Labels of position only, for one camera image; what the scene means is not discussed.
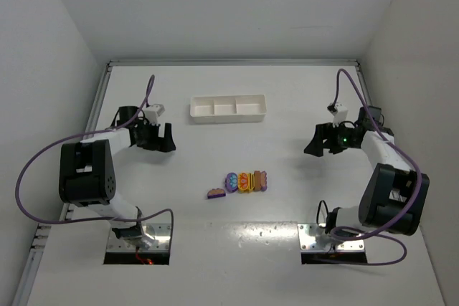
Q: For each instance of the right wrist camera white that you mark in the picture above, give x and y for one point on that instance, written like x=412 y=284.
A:
x=339 y=113

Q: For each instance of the back aluminium frame rail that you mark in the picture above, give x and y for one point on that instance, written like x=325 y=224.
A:
x=233 y=62

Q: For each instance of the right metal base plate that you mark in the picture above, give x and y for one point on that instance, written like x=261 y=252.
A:
x=313 y=240

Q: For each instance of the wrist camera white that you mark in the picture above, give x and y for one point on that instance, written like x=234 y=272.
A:
x=339 y=113
x=153 y=112

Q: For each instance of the purple half-round lego brick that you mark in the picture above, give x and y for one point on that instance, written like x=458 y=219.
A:
x=216 y=193

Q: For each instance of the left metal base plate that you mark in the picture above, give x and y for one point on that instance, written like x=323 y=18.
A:
x=147 y=238

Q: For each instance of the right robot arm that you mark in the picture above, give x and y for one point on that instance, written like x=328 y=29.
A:
x=395 y=188

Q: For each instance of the metal base plate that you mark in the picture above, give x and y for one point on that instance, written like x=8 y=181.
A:
x=313 y=240
x=147 y=238

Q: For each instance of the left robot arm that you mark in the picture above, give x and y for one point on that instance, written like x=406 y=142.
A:
x=87 y=174

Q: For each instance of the purple oval flower lego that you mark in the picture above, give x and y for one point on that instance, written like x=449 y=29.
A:
x=231 y=182

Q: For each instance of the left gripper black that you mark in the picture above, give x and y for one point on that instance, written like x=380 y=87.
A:
x=156 y=138

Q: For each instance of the purple crown lego brick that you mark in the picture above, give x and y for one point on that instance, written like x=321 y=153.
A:
x=263 y=181

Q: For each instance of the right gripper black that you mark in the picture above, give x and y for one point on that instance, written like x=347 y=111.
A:
x=328 y=138

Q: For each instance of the brown lego brick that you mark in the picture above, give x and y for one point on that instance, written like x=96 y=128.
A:
x=257 y=181

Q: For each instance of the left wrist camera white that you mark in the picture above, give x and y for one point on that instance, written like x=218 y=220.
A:
x=153 y=112

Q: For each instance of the white three-compartment tray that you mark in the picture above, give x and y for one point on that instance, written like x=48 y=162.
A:
x=228 y=109

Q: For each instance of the yellow oval orange-pattern lego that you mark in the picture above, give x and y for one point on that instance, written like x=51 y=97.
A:
x=243 y=182

